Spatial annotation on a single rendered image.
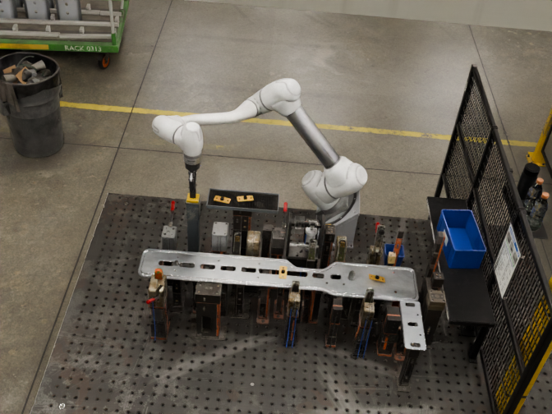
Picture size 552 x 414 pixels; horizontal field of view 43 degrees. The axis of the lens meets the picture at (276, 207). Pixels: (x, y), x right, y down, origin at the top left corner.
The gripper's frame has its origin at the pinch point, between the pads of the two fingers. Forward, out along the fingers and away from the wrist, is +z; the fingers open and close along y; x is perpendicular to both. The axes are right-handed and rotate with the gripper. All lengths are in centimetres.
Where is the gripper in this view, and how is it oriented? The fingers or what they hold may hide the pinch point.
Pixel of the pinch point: (192, 191)
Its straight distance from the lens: 364.2
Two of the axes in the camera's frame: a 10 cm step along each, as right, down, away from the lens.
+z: -0.7, 7.5, 6.6
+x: 10.0, 0.8, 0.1
